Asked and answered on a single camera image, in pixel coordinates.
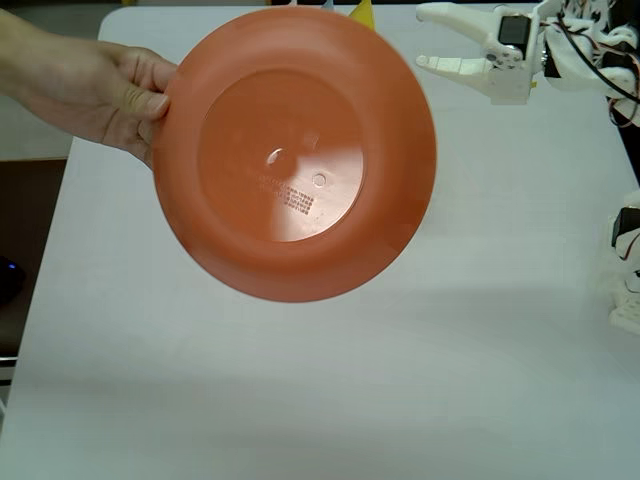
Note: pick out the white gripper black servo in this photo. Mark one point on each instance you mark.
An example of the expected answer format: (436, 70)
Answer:
(506, 75)

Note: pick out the yellow plastic plate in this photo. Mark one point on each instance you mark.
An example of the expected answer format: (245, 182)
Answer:
(364, 15)

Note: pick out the orange plastic plate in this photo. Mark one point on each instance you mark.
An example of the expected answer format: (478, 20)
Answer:
(280, 155)

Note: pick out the person's bare forearm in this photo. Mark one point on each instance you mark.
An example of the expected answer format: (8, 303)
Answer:
(20, 55)

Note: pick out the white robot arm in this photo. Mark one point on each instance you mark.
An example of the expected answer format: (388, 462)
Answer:
(580, 75)

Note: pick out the person's bare hand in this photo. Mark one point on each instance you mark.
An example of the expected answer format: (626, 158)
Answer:
(100, 90)

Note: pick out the brown wooden desk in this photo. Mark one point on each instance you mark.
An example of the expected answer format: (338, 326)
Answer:
(30, 225)

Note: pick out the black computer mouse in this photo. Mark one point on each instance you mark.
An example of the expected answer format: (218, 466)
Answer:
(10, 280)

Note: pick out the white flat object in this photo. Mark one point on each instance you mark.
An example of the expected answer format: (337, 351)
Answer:
(6, 370)

